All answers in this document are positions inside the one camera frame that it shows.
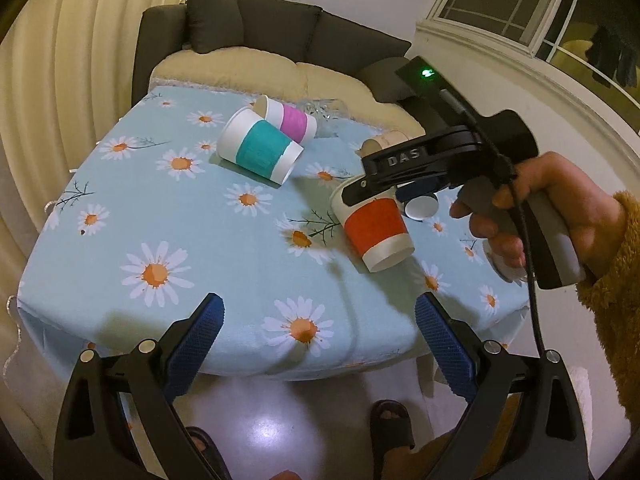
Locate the beige ceramic mug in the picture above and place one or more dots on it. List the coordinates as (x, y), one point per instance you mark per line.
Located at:
(507, 273)

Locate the cream sofa blanket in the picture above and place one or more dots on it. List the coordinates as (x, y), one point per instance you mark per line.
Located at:
(251, 71)

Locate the foot in slipper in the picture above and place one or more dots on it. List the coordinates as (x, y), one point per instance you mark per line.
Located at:
(208, 449)
(390, 427)

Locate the black band paper cup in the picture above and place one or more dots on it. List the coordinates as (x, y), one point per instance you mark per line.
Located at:
(422, 207)

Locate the brown kraft paper cup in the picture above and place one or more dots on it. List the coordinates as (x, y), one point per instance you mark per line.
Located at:
(384, 140)

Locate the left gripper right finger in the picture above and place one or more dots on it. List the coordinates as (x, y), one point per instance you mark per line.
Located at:
(547, 440)

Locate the dark grey sofa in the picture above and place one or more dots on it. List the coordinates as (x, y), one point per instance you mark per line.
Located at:
(299, 31)

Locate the right dark throw pillow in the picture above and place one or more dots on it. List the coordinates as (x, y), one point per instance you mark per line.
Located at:
(382, 80)

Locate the red band paper cup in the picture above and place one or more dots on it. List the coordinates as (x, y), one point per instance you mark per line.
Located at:
(374, 227)

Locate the dark throw pillow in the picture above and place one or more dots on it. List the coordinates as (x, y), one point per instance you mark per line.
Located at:
(382, 80)
(214, 24)

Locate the daisy print blue tablecloth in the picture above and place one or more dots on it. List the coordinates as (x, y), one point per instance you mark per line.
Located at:
(153, 221)

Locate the right foot in slipper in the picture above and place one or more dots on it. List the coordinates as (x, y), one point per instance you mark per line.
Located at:
(390, 427)

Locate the pink band paper cup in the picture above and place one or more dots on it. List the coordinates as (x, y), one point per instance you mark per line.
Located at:
(294, 123)

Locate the left dark throw pillow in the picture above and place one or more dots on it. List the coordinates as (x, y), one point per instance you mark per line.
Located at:
(214, 24)

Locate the left foot in slipper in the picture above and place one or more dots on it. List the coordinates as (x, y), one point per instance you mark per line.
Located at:
(208, 449)

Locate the right hand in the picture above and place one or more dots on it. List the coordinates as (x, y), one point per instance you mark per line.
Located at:
(595, 220)

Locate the teal band paper cup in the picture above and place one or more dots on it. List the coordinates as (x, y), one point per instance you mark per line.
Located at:
(252, 143)

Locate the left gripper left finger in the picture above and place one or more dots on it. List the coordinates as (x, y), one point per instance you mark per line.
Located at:
(93, 440)

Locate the mustard fleece sleeve forearm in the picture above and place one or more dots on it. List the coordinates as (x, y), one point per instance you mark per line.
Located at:
(614, 301)

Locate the white framed window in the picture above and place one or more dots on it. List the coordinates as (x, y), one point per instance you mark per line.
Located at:
(594, 42)

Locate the clear glass tumbler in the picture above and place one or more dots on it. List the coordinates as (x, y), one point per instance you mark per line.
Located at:
(325, 110)

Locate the cream curtain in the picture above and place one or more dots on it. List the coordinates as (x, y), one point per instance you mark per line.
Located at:
(66, 77)

